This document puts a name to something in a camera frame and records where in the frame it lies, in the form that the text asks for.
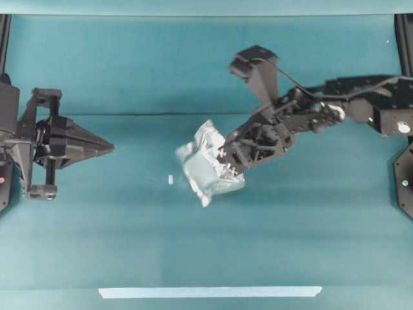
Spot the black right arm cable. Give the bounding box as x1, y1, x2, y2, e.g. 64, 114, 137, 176
264, 59, 401, 98

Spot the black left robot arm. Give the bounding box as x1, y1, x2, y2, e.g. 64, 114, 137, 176
1, 74, 114, 200

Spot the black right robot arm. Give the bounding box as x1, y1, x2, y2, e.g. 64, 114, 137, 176
217, 76, 412, 176

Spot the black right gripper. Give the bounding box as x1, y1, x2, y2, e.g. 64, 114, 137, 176
217, 99, 318, 176

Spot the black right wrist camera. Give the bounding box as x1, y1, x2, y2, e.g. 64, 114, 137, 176
229, 45, 279, 105

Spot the black left frame rail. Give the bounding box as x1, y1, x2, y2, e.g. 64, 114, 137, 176
0, 14, 12, 74

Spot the light blue tape strip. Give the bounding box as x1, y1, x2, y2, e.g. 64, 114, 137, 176
98, 286, 323, 299

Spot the black right frame rail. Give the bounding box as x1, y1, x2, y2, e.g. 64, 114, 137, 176
394, 13, 412, 77

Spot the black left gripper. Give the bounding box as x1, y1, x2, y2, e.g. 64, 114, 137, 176
15, 88, 114, 200

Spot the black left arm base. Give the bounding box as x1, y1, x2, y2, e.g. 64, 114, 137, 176
0, 153, 14, 212

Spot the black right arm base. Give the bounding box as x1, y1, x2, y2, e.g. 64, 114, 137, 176
393, 136, 412, 219

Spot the teal table cloth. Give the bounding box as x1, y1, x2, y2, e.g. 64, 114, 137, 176
1, 15, 412, 309

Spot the black frame rail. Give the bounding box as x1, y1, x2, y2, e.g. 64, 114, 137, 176
0, 14, 12, 74
394, 13, 412, 77

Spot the silver zip bag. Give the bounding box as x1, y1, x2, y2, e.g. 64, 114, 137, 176
175, 119, 245, 207

